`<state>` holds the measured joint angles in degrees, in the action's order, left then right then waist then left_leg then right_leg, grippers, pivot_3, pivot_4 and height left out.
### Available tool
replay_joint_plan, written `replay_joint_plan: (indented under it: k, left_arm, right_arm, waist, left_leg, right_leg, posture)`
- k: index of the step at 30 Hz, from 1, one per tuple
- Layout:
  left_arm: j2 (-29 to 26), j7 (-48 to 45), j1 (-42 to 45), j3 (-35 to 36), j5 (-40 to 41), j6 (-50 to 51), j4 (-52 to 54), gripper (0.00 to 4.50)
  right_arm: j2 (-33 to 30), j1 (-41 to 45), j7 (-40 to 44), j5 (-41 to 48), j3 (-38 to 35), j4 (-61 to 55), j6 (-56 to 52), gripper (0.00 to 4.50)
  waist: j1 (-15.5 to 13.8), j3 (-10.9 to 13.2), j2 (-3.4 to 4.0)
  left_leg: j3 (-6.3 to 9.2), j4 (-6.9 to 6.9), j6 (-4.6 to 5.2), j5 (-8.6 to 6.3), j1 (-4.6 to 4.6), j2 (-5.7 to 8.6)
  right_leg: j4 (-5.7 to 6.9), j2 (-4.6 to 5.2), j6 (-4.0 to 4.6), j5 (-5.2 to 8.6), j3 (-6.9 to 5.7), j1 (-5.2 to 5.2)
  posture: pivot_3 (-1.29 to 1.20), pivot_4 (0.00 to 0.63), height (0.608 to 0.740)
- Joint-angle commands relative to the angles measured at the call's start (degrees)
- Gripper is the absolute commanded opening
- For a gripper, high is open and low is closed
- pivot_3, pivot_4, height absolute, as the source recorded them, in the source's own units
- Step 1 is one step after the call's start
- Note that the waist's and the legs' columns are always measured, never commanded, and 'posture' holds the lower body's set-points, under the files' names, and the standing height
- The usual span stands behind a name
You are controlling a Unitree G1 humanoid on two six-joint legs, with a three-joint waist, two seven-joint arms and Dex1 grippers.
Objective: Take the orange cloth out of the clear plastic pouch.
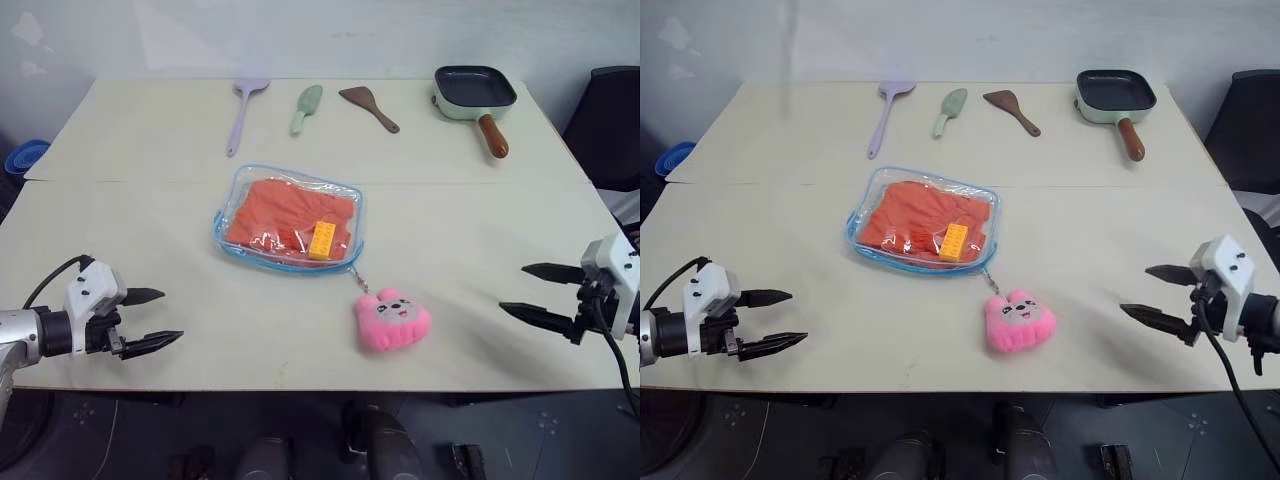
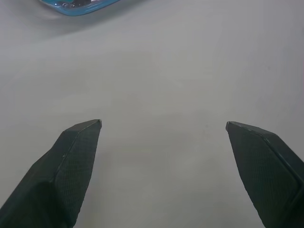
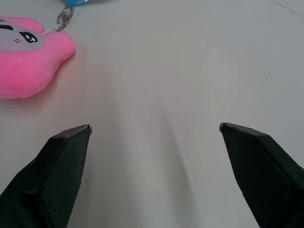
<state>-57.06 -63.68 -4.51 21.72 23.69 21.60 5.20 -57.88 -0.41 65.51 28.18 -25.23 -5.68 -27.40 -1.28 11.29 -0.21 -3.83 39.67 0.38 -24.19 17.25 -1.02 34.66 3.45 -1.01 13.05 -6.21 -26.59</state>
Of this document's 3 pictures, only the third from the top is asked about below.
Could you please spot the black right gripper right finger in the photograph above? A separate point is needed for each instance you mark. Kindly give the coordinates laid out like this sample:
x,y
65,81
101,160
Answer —
x,y
261,175

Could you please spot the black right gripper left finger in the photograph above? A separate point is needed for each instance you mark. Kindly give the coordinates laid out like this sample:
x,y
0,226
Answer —
x,y
52,180

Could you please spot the blue object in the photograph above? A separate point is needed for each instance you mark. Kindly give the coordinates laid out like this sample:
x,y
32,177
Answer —
x,y
76,2

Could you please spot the pink plush toy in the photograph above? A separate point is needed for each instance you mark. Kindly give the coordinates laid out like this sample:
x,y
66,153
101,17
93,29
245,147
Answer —
x,y
26,64

